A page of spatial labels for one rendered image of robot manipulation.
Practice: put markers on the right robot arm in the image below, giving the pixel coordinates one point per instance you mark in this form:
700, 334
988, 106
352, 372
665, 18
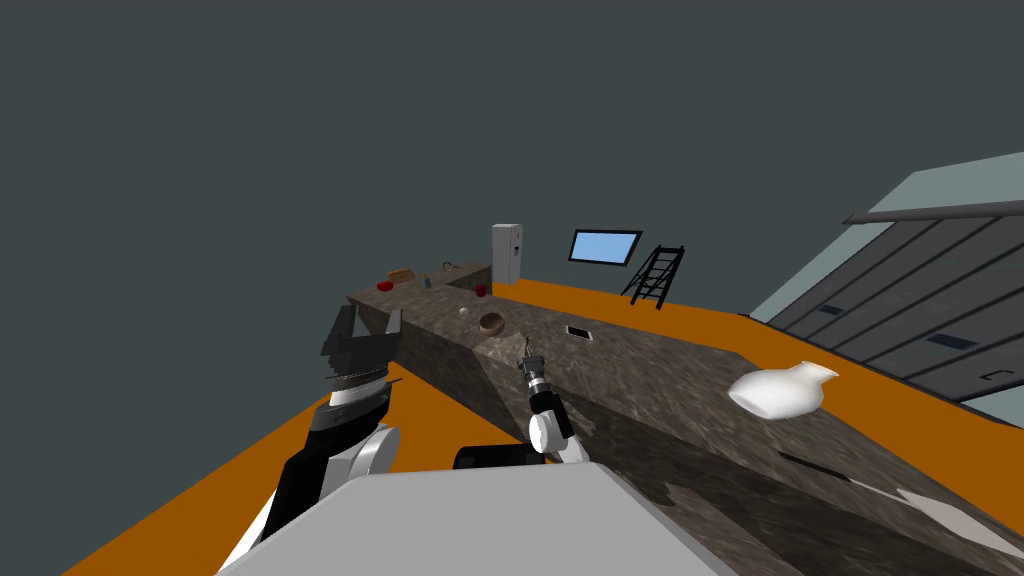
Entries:
550, 420

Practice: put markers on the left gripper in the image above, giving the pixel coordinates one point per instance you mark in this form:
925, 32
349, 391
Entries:
364, 354

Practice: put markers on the brown bread loaf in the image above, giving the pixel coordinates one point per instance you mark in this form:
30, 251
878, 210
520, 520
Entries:
401, 275

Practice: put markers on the white vase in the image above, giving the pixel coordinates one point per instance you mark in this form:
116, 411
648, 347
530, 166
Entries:
780, 392

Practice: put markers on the white fridge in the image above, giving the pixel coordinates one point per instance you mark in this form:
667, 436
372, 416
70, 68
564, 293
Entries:
506, 254

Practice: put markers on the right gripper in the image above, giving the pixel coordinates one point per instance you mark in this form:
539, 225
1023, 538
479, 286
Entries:
532, 366

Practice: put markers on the grey garage door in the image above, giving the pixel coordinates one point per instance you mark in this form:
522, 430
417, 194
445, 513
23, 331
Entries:
912, 312

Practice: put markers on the brown bowl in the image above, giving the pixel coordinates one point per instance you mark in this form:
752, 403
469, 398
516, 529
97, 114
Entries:
491, 324

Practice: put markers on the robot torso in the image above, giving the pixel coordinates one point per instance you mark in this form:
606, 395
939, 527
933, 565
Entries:
480, 528

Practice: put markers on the black ladder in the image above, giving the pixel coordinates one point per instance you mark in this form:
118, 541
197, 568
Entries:
656, 276

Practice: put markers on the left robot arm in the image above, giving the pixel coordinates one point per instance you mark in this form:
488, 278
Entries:
336, 448

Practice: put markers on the black flat phone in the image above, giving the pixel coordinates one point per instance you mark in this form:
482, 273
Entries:
579, 333

